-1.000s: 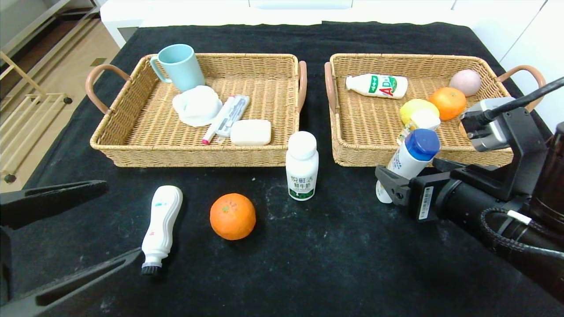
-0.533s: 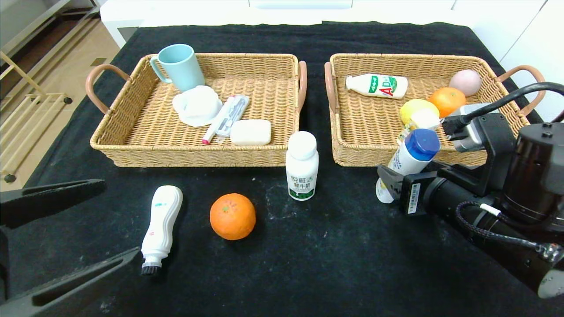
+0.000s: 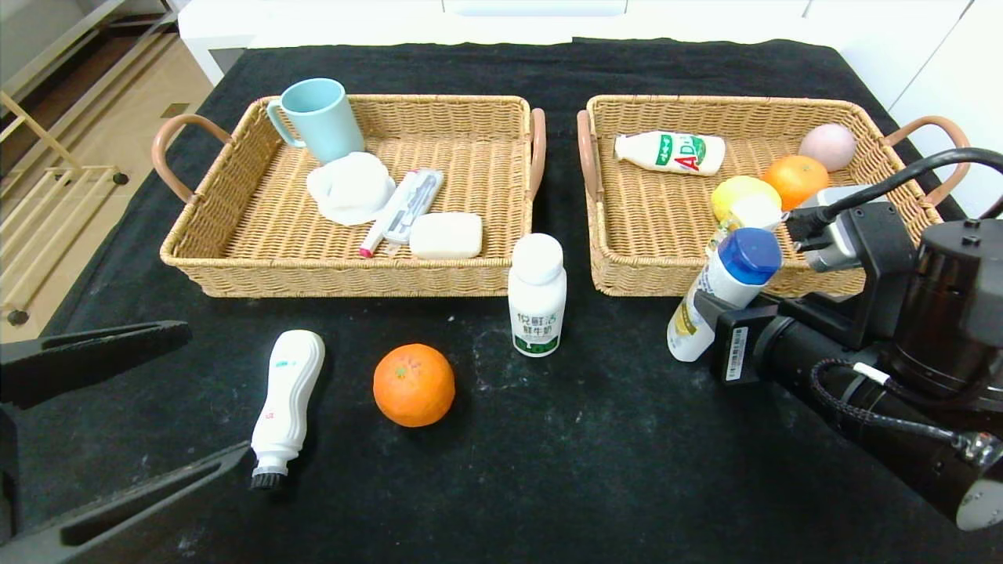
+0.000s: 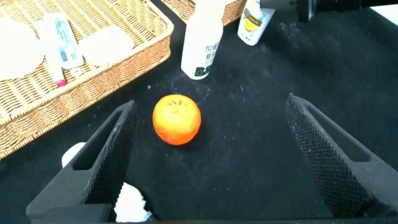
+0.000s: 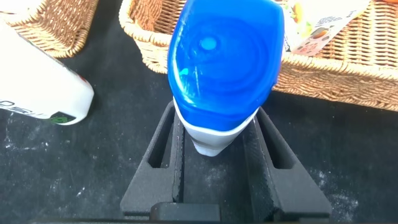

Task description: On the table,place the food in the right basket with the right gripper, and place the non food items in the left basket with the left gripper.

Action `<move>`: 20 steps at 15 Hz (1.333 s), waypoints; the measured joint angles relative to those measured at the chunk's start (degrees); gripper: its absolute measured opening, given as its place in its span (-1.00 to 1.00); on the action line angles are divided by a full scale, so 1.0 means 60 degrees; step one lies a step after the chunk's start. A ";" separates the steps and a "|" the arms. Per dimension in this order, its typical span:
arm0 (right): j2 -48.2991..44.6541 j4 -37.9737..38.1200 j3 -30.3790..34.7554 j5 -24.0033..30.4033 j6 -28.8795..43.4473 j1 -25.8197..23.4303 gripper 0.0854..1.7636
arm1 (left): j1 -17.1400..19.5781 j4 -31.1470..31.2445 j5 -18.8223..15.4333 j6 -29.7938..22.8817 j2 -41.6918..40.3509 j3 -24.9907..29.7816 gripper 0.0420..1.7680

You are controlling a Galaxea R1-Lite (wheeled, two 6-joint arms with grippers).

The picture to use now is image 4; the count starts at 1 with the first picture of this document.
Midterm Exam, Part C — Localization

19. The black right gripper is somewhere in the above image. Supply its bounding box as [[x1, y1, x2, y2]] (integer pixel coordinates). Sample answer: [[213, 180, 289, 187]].
[[260, 0, 398, 22]]

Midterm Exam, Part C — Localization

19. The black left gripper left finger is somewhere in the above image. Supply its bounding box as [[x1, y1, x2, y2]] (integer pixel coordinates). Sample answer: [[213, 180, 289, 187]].
[[26, 100, 139, 218]]

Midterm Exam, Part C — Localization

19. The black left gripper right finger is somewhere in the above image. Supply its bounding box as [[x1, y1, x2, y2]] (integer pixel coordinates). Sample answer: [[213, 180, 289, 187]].
[[285, 93, 398, 218]]

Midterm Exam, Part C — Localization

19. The white tube with blue cap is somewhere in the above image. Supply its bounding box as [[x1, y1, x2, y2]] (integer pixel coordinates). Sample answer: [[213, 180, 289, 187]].
[[238, 0, 276, 47]]

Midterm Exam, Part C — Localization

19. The white milk bottle green label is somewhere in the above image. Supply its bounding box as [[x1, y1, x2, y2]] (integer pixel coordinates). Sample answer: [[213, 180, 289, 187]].
[[181, 0, 224, 81]]

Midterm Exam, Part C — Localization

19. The wicker basket with food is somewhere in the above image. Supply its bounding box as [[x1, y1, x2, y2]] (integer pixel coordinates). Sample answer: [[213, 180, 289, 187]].
[[161, 0, 249, 27]]

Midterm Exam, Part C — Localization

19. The wicker basket with toiletries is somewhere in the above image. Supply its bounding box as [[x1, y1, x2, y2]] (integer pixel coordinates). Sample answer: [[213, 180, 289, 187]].
[[0, 0, 175, 159]]

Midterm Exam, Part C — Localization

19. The white shoe brush bottle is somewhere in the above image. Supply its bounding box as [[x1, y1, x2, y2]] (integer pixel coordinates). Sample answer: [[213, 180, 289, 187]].
[[61, 142, 153, 223]]

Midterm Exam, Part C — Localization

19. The orange with stem mark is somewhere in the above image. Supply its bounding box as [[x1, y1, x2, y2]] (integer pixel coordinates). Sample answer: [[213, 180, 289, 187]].
[[152, 94, 202, 146]]

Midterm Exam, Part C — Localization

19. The white pen with pink cap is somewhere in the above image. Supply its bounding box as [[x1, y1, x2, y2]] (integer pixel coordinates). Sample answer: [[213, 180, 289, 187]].
[[34, 18, 68, 88]]

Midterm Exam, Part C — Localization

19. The white soap bar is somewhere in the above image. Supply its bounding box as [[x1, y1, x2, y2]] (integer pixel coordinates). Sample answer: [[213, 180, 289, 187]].
[[77, 26, 135, 68]]

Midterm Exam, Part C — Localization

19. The clear toothbrush case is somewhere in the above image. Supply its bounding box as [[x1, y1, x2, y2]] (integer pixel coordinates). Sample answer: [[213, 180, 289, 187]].
[[46, 14, 85, 71]]

